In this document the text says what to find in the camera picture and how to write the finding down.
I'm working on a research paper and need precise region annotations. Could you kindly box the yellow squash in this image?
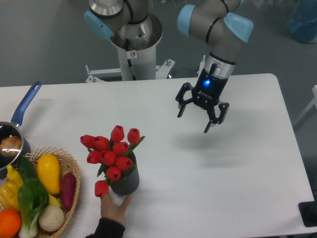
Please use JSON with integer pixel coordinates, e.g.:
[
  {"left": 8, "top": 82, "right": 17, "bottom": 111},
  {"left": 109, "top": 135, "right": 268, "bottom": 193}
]
[{"left": 37, "top": 154, "right": 60, "bottom": 196}]

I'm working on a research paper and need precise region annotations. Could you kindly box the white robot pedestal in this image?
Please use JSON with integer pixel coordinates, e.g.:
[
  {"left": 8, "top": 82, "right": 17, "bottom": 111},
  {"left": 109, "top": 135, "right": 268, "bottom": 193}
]
[{"left": 84, "top": 11, "right": 175, "bottom": 81}]

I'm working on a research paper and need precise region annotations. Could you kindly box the orange fruit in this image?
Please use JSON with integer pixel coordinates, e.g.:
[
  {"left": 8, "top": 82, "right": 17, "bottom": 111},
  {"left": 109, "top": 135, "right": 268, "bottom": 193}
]
[{"left": 0, "top": 209, "right": 21, "bottom": 238}]

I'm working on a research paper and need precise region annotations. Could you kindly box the purple eggplant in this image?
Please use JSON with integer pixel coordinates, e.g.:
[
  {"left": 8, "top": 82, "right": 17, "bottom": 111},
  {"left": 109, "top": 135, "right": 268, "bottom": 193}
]
[{"left": 60, "top": 173, "right": 77, "bottom": 210}]

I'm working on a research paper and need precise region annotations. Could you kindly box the white garlic bulb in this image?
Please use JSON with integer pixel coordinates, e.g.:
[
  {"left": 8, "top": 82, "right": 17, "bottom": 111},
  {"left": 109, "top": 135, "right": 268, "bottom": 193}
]
[{"left": 38, "top": 205, "right": 65, "bottom": 232}]

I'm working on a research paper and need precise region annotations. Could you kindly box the brown bun in pan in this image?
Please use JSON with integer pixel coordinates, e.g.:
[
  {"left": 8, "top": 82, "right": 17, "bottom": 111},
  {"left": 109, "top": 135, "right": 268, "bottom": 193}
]
[{"left": 0, "top": 136, "right": 22, "bottom": 157}]

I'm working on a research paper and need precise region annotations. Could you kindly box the blue handled saucepan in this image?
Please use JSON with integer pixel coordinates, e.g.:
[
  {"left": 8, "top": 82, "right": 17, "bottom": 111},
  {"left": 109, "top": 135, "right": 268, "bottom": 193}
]
[{"left": 0, "top": 81, "right": 42, "bottom": 179}]

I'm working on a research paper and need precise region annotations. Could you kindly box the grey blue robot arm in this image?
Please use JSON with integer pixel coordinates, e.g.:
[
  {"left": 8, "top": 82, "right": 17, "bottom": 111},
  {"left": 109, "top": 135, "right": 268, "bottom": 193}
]
[{"left": 84, "top": 0, "right": 253, "bottom": 127}]

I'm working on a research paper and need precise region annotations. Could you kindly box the white frame at right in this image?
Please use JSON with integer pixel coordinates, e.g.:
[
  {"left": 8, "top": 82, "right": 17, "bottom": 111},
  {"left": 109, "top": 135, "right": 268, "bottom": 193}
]
[{"left": 293, "top": 85, "right": 317, "bottom": 132}]

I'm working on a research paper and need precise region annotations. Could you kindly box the black sleeved forearm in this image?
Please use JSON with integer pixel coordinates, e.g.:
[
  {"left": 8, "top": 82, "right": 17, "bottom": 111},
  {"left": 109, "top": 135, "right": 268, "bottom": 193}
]
[{"left": 86, "top": 218, "right": 125, "bottom": 238}]

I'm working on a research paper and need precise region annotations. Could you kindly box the dark grey ribbed vase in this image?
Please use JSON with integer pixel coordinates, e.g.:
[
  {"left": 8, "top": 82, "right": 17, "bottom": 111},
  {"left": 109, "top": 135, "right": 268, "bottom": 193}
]
[{"left": 110, "top": 152, "right": 140, "bottom": 195}]

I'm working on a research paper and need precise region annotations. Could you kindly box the woven bamboo basket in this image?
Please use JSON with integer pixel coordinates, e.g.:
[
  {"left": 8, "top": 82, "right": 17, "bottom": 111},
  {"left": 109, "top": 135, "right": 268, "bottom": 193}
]
[{"left": 12, "top": 147, "right": 81, "bottom": 238}]

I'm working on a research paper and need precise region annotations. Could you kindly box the blue translucent container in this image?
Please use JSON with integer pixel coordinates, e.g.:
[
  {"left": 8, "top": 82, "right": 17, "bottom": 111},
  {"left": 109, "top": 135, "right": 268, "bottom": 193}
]
[{"left": 287, "top": 0, "right": 317, "bottom": 43}]

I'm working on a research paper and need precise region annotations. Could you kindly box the person's hand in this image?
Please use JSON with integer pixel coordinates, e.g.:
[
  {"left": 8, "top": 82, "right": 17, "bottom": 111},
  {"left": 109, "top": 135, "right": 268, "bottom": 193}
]
[{"left": 101, "top": 194, "right": 132, "bottom": 225}]

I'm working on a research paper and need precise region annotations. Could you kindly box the green bok choy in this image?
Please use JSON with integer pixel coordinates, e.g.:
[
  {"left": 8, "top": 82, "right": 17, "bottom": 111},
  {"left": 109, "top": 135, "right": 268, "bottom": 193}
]
[{"left": 18, "top": 178, "right": 49, "bottom": 238}]

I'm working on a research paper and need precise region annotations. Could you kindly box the yellow lemon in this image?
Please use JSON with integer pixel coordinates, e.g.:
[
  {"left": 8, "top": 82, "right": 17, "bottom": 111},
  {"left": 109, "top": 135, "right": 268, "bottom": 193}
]
[{"left": 49, "top": 194, "right": 61, "bottom": 207}]

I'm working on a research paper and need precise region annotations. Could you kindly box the black box at table edge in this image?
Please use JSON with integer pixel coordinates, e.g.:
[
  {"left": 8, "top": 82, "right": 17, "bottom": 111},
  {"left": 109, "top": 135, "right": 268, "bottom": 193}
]
[{"left": 298, "top": 201, "right": 317, "bottom": 227}]

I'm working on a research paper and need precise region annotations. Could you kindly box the yellow bell pepper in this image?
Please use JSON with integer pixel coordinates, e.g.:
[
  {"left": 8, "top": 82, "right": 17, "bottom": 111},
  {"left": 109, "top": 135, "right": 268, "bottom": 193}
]
[{"left": 0, "top": 165, "right": 23, "bottom": 211}]

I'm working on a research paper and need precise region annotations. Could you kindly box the red tulip bouquet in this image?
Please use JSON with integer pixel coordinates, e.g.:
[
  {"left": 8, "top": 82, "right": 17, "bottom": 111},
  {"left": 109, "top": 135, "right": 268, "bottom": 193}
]
[{"left": 80, "top": 125, "right": 145, "bottom": 197}]

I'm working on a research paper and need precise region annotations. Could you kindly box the green cucumber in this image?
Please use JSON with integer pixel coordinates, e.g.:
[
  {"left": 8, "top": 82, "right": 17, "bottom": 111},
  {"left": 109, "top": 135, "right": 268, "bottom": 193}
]
[{"left": 19, "top": 156, "right": 38, "bottom": 182}]

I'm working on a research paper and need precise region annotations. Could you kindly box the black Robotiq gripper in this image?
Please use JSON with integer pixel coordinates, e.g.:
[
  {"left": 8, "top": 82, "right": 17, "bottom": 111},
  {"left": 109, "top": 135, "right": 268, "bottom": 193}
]
[{"left": 175, "top": 68, "right": 230, "bottom": 134}]

